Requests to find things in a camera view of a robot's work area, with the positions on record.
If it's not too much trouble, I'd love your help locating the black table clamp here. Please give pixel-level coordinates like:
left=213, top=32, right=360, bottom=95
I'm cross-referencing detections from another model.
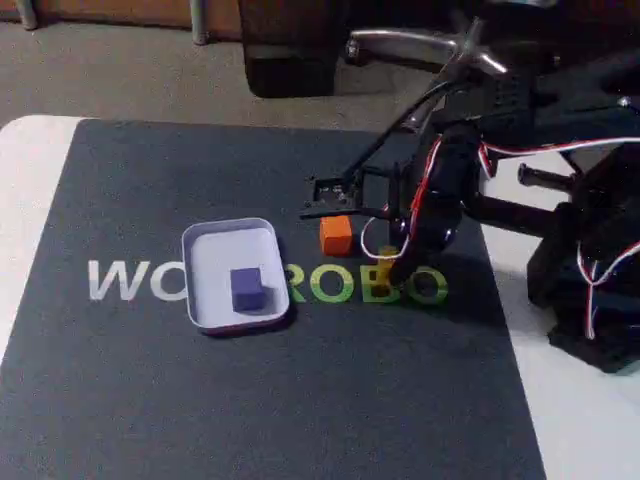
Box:
left=467, top=162, right=576, bottom=239

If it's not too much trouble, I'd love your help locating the black camera cable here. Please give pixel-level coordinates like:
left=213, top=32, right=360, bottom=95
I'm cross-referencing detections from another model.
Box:
left=342, top=59, right=469, bottom=179

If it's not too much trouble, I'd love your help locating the yellow block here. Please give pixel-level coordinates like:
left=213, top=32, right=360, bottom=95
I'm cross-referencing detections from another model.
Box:
left=377, top=243, right=402, bottom=301

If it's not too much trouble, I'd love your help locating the white rectangular tray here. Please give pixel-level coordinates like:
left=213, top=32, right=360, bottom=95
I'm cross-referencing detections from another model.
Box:
left=181, top=216, right=291, bottom=337

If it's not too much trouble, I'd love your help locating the black camera box with frame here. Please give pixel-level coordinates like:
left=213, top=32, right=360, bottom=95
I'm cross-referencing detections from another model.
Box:
left=298, top=158, right=402, bottom=224

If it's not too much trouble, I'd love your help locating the purple block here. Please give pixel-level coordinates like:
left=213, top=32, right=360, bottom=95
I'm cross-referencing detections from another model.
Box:
left=229, top=267, right=272, bottom=312

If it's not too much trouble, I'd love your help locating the white furniture leg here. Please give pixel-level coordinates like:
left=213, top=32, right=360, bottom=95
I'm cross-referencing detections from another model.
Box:
left=18, top=0, right=39, bottom=30
left=190, top=0, right=212, bottom=45

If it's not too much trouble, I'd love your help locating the orange block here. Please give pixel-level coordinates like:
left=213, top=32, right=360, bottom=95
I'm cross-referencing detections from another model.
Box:
left=319, top=215, right=353, bottom=255

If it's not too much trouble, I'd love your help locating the black mat with WOWROBO print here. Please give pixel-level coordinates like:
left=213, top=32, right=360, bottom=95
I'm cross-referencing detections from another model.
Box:
left=0, top=118, right=549, bottom=480

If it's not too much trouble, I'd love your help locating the chrome office chair base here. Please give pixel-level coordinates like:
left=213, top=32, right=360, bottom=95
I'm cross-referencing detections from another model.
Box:
left=344, top=17, right=511, bottom=132

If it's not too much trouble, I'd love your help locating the red white servo wire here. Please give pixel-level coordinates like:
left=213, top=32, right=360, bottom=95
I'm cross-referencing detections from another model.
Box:
left=359, top=133, right=640, bottom=260
left=576, top=239, right=640, bottom=342

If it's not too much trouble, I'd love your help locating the dark furniture block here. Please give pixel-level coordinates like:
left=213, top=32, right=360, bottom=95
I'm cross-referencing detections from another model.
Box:
left=238, top=0, right=347, bottom=99

